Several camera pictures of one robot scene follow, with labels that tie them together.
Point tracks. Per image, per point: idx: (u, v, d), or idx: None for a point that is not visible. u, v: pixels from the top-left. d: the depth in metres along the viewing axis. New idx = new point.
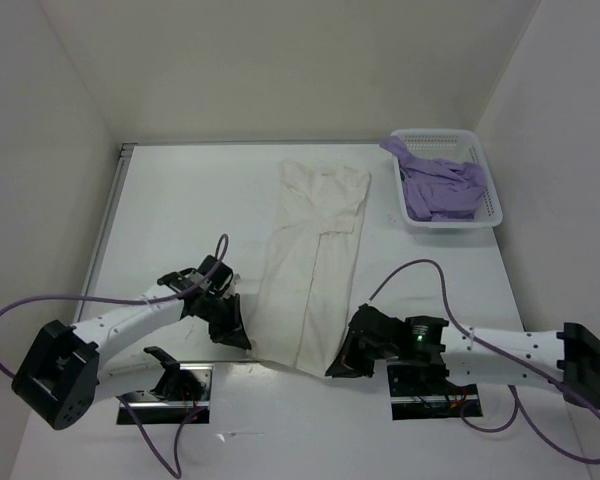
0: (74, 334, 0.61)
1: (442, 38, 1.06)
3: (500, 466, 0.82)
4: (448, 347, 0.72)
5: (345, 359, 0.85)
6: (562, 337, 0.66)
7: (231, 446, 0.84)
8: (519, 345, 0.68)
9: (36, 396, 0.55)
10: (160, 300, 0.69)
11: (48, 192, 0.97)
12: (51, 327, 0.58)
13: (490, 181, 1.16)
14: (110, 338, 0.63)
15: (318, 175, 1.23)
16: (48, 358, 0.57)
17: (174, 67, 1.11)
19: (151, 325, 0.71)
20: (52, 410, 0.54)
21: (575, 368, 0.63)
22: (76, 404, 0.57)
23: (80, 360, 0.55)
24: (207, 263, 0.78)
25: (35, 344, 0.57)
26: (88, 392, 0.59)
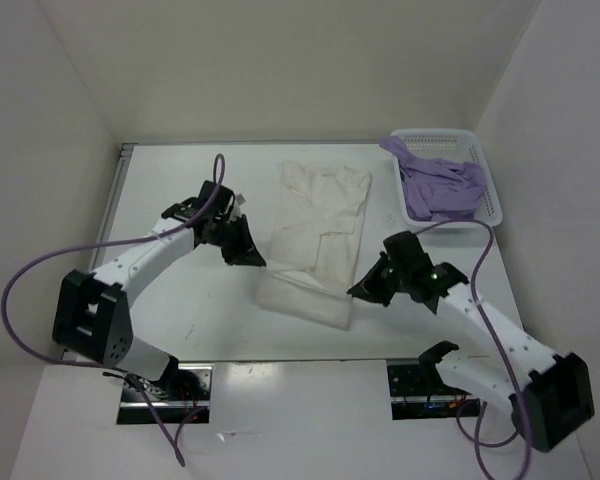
0: (96, 278, 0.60)
1: (442, 38, 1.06)
3: (500, 467, 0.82)
4: (449, 299, 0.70)
5: (362, 283, 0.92)
6: (558, 361, 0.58)
7: (232, 446, 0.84)
8: (512, 339, 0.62)
9: (77, 342, 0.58)
10: (171, 232, 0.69)
11: (47, 191, 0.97)
12: (72, 277, 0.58)
13: (491, 181, 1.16)
14: (133, 275, 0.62)
15: (318, 175, 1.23)
16: (77, 308, 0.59)
17: (174, 67, 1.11)
19: (166, 260, 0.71)
20: (97, 352, 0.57)
21: (544, 381, 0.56)
22: (116, 341, 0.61)
23: (109, 301, 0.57)
24: (206, 190, 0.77)
25: (61, 296, 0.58)
26: (126, 330, 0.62)
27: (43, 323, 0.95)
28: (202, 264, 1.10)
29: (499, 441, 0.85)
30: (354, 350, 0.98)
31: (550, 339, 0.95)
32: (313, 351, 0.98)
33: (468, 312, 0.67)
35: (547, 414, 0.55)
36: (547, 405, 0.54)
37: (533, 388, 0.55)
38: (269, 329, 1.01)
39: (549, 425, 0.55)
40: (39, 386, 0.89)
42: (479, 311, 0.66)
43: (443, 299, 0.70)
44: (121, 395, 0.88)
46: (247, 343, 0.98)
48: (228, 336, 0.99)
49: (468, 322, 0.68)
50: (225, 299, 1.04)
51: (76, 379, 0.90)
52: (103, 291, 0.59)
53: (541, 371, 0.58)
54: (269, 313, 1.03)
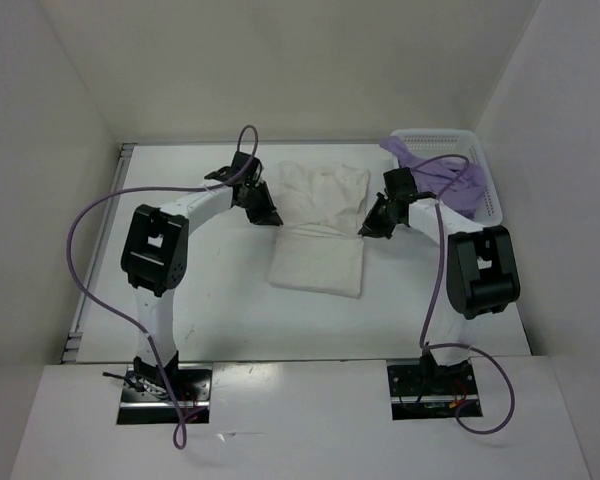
0: (162, 213, 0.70)
1: (442, 38, 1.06)
3: (501, 467, 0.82)
4: (416, 202, 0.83)
5: (366, 220, 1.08)
6: (485, 231, 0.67)
7: (232, 446, 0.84)
8: (454, 219, 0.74)
9: (143, 265, 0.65)
10: (216, 187, 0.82)
11: (48, 191, 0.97)
12: (142, 209, 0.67)
13: (490, 181, 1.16)
14: (191, 212, 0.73)
15: (317, 175, 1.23)
16: (143, 235, 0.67)
17: (175, 67, 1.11)
19: (209, 212, 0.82)
20: (162, 271, 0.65)
21: (466, 237, 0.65)
22: (178, 266, 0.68)
23: (177, 225, 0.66)
24: (239, 159, 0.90)
25: (133, 224, 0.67)
26: (184, 260, 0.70)
27: (44, 322, 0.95)
28: (202, 264, 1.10)
29: (496, 427, 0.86)
30: (355, 351, 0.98)
31: (549, 339, 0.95)
32: (313, 351, 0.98)
33: (425, 208, 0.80)
35: (463, 260, 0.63)
36: (464, 254, 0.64)
37: (454, 237, 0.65)
38: (269, 329, 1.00)
39: (465, 274, 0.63)
40: (39, 386, 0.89)
42: (434, 206, 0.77)
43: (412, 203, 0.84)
44: (121, 395, 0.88)
46: (247, 343, 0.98)
48: (228, 336, 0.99)
49: (427, 219, 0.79)
50: (226, 299, 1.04)
51: (76, 379, 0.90)
52: (169, 219, 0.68)
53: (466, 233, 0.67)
54: (269, 314, 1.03)
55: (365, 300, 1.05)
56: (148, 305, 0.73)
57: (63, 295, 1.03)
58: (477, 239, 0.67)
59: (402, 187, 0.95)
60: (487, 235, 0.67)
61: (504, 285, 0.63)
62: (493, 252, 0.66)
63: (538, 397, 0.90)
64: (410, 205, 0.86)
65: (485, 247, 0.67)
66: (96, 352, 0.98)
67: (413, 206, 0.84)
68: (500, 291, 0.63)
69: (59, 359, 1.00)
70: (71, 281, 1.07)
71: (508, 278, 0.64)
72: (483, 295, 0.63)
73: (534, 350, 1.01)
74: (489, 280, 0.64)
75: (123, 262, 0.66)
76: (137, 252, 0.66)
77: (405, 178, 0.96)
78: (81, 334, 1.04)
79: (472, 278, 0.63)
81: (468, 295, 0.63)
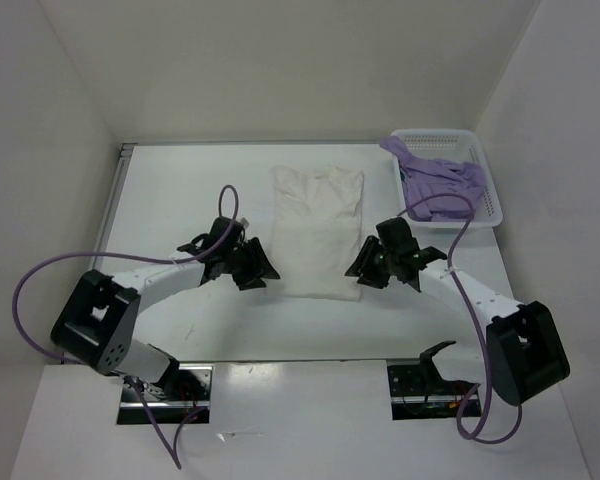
0: (114, 282, 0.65)
1: (442, 38, 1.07)
3: (500, 466, 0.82)
4: (429, 270, 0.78)
5: (359, 267, 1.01)
6: (522, 308, 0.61)
7: (232, 446, 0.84)
8: (481, 295, 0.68)
9: (76, 342, 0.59)
10: (184, 261, 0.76)
11: (47, 192, 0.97)
12: (90, 276, 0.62)
13: (491, 181, 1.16)
14: (147, 286, 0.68)
15: (311, 178, 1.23)
16: (86, 305, 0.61)
17: (174, 69, 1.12)
19: (174, 285, 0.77)
20: (94, 352, 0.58)
21: (507, 324, 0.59)
22: (115, 347, 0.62)
23: (124, 300, 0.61)
24: (218, 227, 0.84)
25: (76, 292, 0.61)
26: (126, 339, 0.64)
27: (44, 322, 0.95)
28: None
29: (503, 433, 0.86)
30: (355, 350, 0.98)
31: None
32: (313, 351, 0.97)
33: (443, 278, 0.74)
35: (510, 354, 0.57)
36: (511, 345, 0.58)
37: (494, 328, 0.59)
38: (268, 330, 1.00)
39: (517, 372, 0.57)
40: (39, 386, 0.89)
42: (451, 275, 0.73)
43: (424, 270, 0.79)
44: (121, 395, 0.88)
46: (246, 343, 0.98)
48: (227, 337, 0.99)
49: (442, 288, 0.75)
50: (225, 299, 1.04)
51: (76, 379, 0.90)
52: (118, 292, 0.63)
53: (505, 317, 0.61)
54: (268, 314, 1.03)
55: (364, 300, 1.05)
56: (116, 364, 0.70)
57: (63, 296, 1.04)
58: (515, 320, 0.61)
59: (401, 243, 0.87)
60: (526, 314, 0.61)
61: (553, 366, 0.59)
62: (531, 330, 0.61)
63: (539, 397, 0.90)
64: (419, 271, 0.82)
65: (522, 324, 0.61)
66: None
67: (423, 272, 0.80)
68: (550, 375, 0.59)
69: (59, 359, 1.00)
70: (70, 281, 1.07)
71: (556, 359, 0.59)
72: (536, 385, 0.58)
73: None
74: (539, 366, 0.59)
75: (54, 334, 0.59)
76: (73, 324, 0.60)
77: (403, 232, 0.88)
78: None
79: (523, 371, 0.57)
81: (520, 391, 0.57)
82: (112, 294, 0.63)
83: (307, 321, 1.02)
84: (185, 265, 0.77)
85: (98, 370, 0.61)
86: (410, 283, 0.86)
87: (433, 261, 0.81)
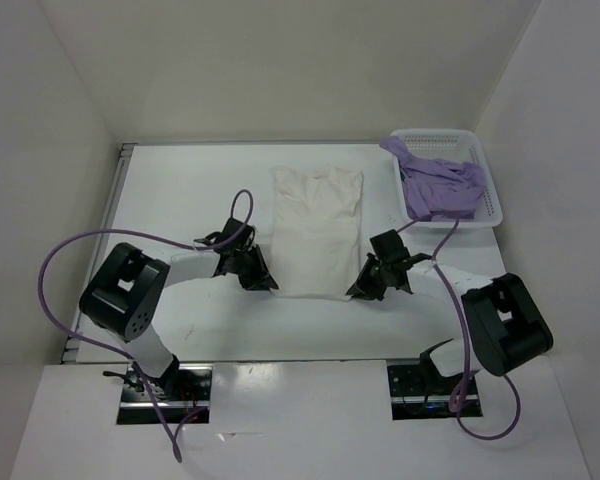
0: (143, 256, 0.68)
1: (441, 39, 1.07)
3: (500, 467, 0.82)
4: (415, 267, 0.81)
5: (358, 282, 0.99)
6: (497, 281, 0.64)
7: (232, 446, 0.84)
8: (460, 276, 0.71)
9: (103, 309, 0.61)
10: (203, 248, 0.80)
11: (47, 191, 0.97)
12: (121, 248, 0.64)
13: (491, 181, 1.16)
14: (172, 261, 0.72)
15: (310, 178, 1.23)
16: (115, 275, 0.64)
17: (174, 68, 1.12)
19: (193, 272, 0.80)
20: (122, 319, 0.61)
21: (481, 294, 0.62)
22: (141, 315, 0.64)
23: (154, 270, 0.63)
24: (231, 224, 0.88)
25: (106, 263, 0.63)
26: (151, 310, 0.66)
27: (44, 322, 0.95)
28: None
29: (505, 430, 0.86)
30: (356, 351, 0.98)
31: None
32: (313, 351, 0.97)
33: (427, 271, 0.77)
35: (484, 319, 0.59)
36: (484, 311, 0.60)
37: (468, 298, 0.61)
38: (268, 331, 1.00)
39: (494, 337, 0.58)
40: (39, 386, 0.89)
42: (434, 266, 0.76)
43: (411, 270, 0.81)
44: (120, 395, 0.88)
46: (246, 343, 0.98)
48: (227, 337, 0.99)
49: (428, 281, 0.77)
50: (225, 299, 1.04)
51: (76, 379, 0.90)
52: (147, 263, 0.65)
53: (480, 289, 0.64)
54: (269, 315, 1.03)
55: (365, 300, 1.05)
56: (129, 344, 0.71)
57: (63, 296, 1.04)
58: (491, 292, 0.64)
59: (392, 251, 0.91)
60: (498, 285, 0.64)
61: (535, 336, 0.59)
62: (510, 303, 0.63)
63: (540, 397, 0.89)
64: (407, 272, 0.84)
65: (500, 298, 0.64)
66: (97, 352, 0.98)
67: (410, 272, 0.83)
68: (533, 342, 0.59)
69: (59, 359, 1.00)
70: (70, 280, 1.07)
71: (537, 328, 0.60)
72: (519, 352, 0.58)
73: None
74: (518, 334, 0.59)
75: (82, 302, 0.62)
76: (101, 293, 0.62)
77: (394, 240, 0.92)
78: (81, 334, 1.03)
79: (501, 337, 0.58)
81: (501, 357, 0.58)
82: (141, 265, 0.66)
83: (307, 321, 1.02)
84: (204, 253, 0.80)
85: (123, 337, 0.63)
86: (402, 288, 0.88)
87: (420, 262, 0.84)
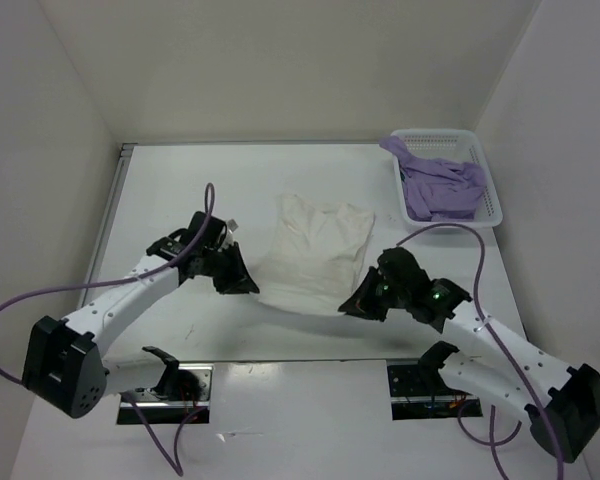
0: (70, 327, 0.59)
1: (441, 38, 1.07)
3: (500, 467, 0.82)
4: (457, 317, 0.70)
5: (358, 300, 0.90)
6: (573, 375, 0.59)
7: (232, 447, 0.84)
8: (528, 358, 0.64)
9: (47, 391, 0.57)
10: (155, 272, 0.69)
11: (47, 192, 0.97)
12: (45, 325, 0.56)
13: (490, 181, 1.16)
14: (109, 321, 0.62)
15: (318, 213, 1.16)
16: (45, 357, 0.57)
17: (175, 68, 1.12)
19: (148, 299, 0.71)
20: (63, 403, 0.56)
21: (561, 398, 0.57)
22: (88, 390, 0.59)
23: (80, 352, 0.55)
24: (196, 220, 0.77)
25: (32, 344, 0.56)
26: (99, 376, 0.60)
27: None
28: None
29: (505, 437, 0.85)
30: (357, 350, 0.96)
31: (550, 339, 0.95)
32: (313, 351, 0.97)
33: (479, 333, 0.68)
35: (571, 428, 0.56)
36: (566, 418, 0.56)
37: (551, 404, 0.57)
38: (267, 330, 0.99)
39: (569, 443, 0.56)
40: None
42: (488, 330, 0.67)
43: (451, 319, 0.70)
44: (121, 395, 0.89)
46: (246, 343, 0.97)
48: (227, 337, 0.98)
49: (476, 342, 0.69)
50: (225, 299, 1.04)
51: None
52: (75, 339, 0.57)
53: (560, 387, 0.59)
54: (268, 315, 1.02)
55: None
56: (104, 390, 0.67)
57: (62, 296, 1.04)
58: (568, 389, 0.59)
59: (411, 278, 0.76)
60: (576, 379, 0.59)
61: (597, 424, 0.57)
62: None
63: None
64: (446, 318, 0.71)
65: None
66: None
67: (448, 323, 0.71)
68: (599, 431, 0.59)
69: None
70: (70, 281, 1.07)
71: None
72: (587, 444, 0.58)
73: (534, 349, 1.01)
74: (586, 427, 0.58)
75: (25, 382, 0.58)
76: (40, 375, 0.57)
77: (407, 264, 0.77)
78: None
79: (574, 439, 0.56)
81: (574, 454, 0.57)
82: (71, 339, 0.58)
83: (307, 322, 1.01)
84: (154, 277, 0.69)
85: (76, 415, 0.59)
86: (431, 323, 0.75)
87: (459, 304, 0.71)
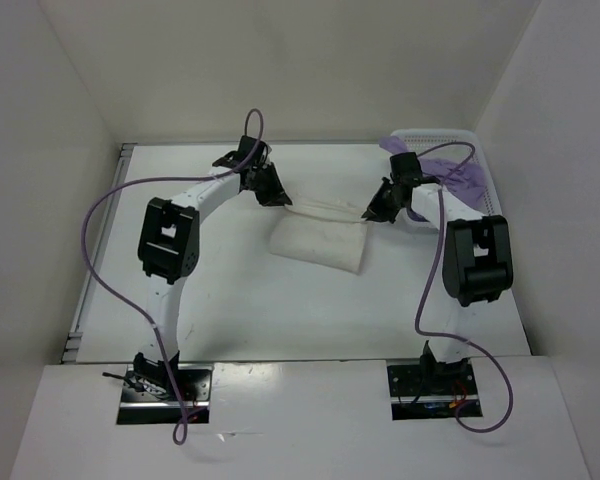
0: (174, 206, 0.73)
1: (442, 38, 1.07)
3: (500, 467, 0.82)
4: (419, 189, 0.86)
5: (370, 204, 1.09)
6: (484, 220, 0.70)
7: (231, 446, 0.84)
8: (455, 207, 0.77)
9: (159, 255, 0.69)
10: (224, 176, 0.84)
11: (48, 191, 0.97)
12: (155, 203, 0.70)
13: (490, 181, 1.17)
14: (201, 203, 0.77)
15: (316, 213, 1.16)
16: (157, 227, 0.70)
17: (175, 69, 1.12)
19: (220, 199, 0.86)
20: (177, 260, 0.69)
21: (465, 225, 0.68)
22: (191, 254, 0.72)
23: (189, 217, 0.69)
24: (246, 144, 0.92)
25: (147, 218, 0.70)
26: (197, 248, 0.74)
27: (43, 322, 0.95)
28: (204, 264, 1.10)
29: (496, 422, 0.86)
30: (356, 350, 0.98)
31: (550, 339, 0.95)
32: (314, 351, 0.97)
33: (430, 194, 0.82)
35: (459, 248, 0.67)
36: (464, 240, 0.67)
37: (454, 224, 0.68)
38: (268, 329, 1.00)
39: (462, 264, 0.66)
40: (39, 386, 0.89)
42: (437, 192, 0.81)
43: (416, 188, 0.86)
44: (120, 395, 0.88)
46: (246, 343, 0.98)
48: (228, 337, 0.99)
49: (428, 204, 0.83)
50: (226, 299, 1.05)
51: (76, 380, 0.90)
52: (180, 211, 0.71)
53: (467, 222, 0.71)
54: (268, 314, 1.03)
55: (366, 301, 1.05)
56: (159, 294, 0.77)
57: (62, 296, 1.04)
58: (476, 227, 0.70)
59: (408, 172, 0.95)
60: (486, 224, 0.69)
61: (497, 272, 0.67)
62: (490, 241, 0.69)
63: (539, 397, 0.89)
64: (414, 190, 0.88)
65: (482, 235, 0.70)
66: (97, 352, 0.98)
67: (415, 190, 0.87)
68: (493, 278, 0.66)
69: (59, 359, 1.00)
70: (70, 280, 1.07)
71: (502, 266, 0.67)
72: (477, 281, 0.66)
73: (534, 350, 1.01)
74: (484, 267, 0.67)
75: (140, 253, 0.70)
76: (153, 243, 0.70)
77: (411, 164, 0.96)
78: (82, 334, 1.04)
79: (468, 266, 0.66)
81: (461, 282, 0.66)
82: (175, 215, 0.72)
83: (307, 321, 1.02)
84: (225, 180, 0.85)
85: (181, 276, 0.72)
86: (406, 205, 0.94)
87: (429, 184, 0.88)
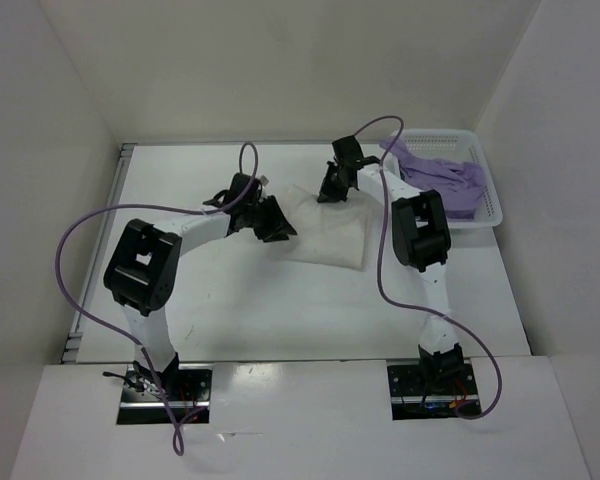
0: (155, 230, 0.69)
1: (441, 38, 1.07)
3: (500, 468, 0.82)
4: (362, 170, 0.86)
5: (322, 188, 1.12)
6: (422, 195, 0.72)
7: (232, 446, 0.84)
8: (396, 185, 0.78)
9: (129, 282, 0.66)
10: (213, 213, 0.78)
11: (47, 191, 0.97)
12: (134, 224, 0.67)
13: (490, 181, 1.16)
14: (184, 232, 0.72)
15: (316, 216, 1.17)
16: (132, 251, 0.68)
17: (175, 69, 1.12)
19: (205, 235, 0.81)
20: (146, 291, 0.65)
21: (405, 202, 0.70)
22: (164, 286, 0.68)
23: (168, 244, 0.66)
24: (238, 183, 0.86)
25: (123, 239, 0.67)
26: (172, 279, 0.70)
27: (42, 321, 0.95)
28: (204, 264, 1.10)
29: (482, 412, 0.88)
30: (356, 351, 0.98)
31: (550, 340, 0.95)
32: (313, 352, 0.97)
33: (373, 175, 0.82)
35: (404, 223, 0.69)
36: (404, 216, 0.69)
37: (395, 204, 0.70)
38: (268, 329, 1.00)
39: (406, 237, 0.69)
40: (39, 387, 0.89)
42: (379, 173, 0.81)
43: (359, 171, 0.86)
44: (121, 395, 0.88)
46: (246, 343, 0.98)
48: (228, 338, 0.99)
49: (372, 185, 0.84)
50: (225, 299, 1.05)
51: (76, 380, 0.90)
52: (160, 237, 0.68)
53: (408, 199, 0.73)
54: (269, 314, 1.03)
55: (366, 301, 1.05)
56: (137, 322, 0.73)
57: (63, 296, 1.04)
58: (416, 203, 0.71)
59: (349, 153, 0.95)
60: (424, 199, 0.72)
61: (438, 238, 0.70)
62: (428, 212, 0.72)
63: (539, 397, 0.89)
64: (358, 173, 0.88)
65: (422, 208, 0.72)
66: (96, 352, 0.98)
67: (360, 173, 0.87)
68: (437, 243, 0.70)
69: (59, 359, 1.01)
70: (70, 280, 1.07)
71: (441, 232, 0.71)
72: (422, 249, 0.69)
73: (534, 350, 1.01)
74: (426, 236, 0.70)
75: (108, 276, 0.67)
76: (123, 269, 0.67)
77: (352, 145, 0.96)
78: (81, 334, 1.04)
79: (412, 238, 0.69)
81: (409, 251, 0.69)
82: (154, 241, 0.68)
83: (308, 321, 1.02)
84: (214, 215, 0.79)
85: (149, 308, 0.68)
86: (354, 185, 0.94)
87: (370, 165, 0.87)
